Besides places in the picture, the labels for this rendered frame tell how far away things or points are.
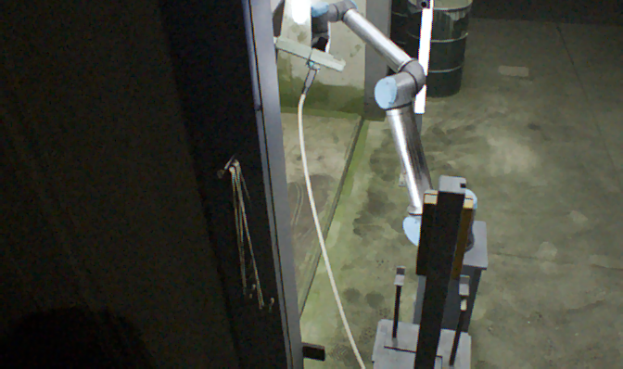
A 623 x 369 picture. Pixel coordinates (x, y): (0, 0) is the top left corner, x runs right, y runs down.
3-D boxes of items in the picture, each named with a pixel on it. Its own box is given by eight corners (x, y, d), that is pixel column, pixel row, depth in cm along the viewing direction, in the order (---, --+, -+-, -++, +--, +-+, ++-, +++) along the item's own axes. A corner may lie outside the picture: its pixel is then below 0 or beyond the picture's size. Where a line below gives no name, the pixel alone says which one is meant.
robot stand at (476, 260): (467, 305, 283) (486, 222, 246) (466, 351, 259) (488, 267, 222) (413, 297, 290) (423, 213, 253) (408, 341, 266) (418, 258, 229)
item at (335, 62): (330, 100, 230) (348, 57, 216) (328, 105, 226) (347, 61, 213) (228, 62, 226) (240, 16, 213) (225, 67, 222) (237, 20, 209)
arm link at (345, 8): (442, 74, 208) (349, -8, 243) (419, 82, 203) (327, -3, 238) (434, 95, 217) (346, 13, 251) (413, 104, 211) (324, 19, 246)
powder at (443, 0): (404, -7, 471) (404, -9, 470) (462, -9, 470) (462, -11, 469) (414, 12, 427) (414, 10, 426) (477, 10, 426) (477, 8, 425)
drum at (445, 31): (398, 74, 522) (402, -11, 471) (453, 72, 521) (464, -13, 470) (407, 102, 475) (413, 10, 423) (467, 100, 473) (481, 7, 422)
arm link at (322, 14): (325, -2, 240) (326, 24, 247) (305, 4, 235) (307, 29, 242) (336, 3, 233) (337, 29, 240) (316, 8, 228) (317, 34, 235)
